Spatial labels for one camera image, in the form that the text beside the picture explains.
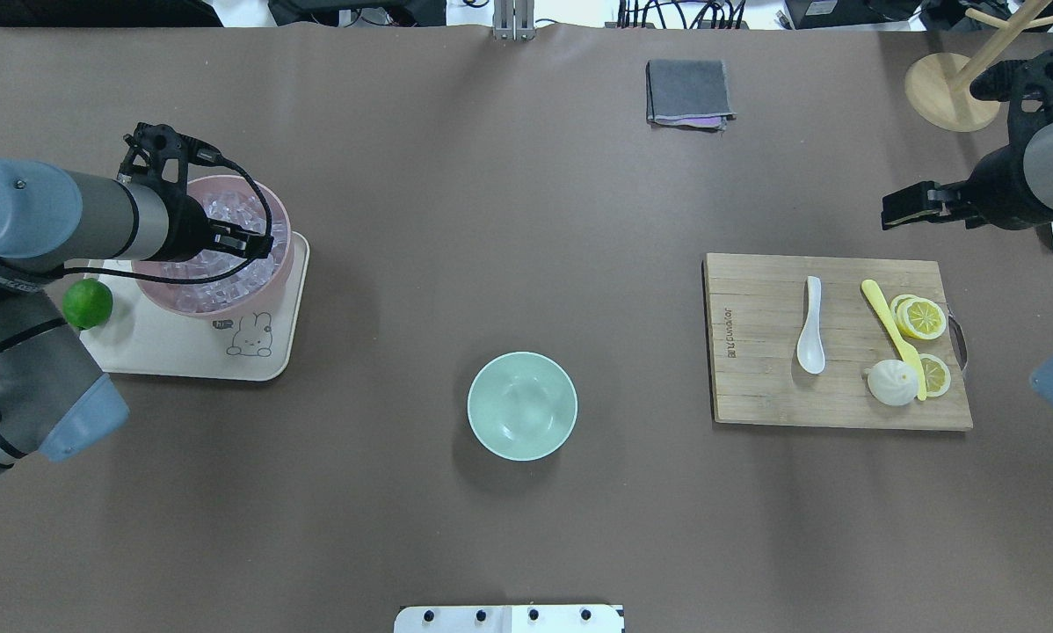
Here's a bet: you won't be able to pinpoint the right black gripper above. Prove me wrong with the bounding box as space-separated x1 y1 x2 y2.
881 181 984 231

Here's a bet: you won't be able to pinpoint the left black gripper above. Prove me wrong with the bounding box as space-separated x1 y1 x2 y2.
173 192 274 263

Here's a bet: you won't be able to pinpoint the white ceramic spoon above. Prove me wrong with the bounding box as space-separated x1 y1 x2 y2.
795 276 824 375

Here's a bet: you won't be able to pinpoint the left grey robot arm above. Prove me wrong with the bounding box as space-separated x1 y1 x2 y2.
0 151 272 474

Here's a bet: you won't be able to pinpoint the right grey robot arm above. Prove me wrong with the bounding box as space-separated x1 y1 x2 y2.
880 111 1053 408

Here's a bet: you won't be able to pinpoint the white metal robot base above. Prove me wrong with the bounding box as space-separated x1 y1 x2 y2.
393 602 625 632

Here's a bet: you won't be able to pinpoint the pink bowl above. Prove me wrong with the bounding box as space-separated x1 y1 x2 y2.
137 175 296 319

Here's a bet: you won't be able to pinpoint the pile of clear ice cubes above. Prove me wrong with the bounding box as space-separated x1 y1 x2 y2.
153 186 289 313

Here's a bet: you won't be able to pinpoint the mint green bowl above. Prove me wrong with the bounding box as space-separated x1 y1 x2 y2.
466 350 580 462

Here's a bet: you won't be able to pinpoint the stacked lemon slices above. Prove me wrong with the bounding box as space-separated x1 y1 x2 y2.
890 294 948 340

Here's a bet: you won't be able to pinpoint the wooden mug tree stand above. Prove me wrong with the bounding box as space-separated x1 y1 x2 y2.
903 1 1053 133

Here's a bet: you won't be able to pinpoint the green lime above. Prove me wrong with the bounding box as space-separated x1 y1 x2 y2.
61 278 115 330

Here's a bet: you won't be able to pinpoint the cream serving tray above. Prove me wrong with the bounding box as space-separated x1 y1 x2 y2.
79 232 310 382

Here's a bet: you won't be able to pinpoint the yellow plastic knife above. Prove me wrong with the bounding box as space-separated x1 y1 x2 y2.
861 278 927 402

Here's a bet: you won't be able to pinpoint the lemon slice near bun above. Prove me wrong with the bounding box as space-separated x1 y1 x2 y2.
918 353 952 399

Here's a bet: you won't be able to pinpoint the white steamed bun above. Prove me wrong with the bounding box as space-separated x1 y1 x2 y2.
863 360 920 405

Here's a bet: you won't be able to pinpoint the bamboo cutting board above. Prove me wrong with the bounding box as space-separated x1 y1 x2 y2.
703 253 973 432

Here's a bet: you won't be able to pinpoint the folded grey cloth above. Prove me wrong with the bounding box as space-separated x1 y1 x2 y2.
644 59 738 131

